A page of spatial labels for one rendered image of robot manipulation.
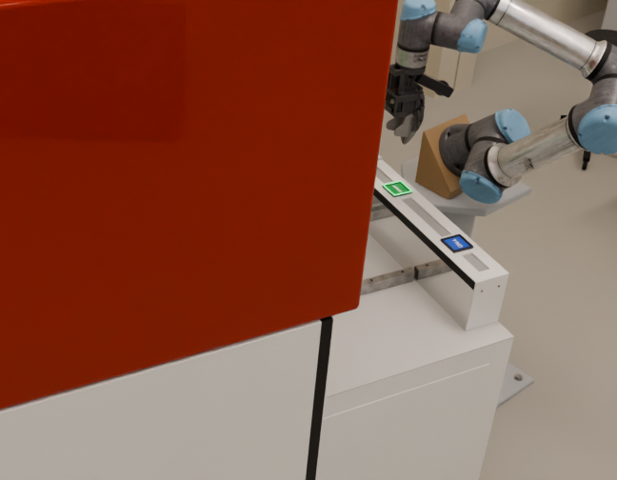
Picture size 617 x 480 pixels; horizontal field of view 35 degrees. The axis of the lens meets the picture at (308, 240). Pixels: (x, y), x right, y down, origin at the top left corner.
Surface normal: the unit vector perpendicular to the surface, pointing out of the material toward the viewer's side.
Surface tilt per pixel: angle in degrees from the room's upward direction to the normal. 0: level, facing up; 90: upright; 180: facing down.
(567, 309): 0
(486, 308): 90
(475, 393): 90
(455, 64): 90
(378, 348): 0
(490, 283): 90
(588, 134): 109
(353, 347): 0
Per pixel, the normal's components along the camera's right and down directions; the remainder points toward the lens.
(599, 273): 0.07, -0.83
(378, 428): 0.47, 0.52
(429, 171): -0.72, 0.35
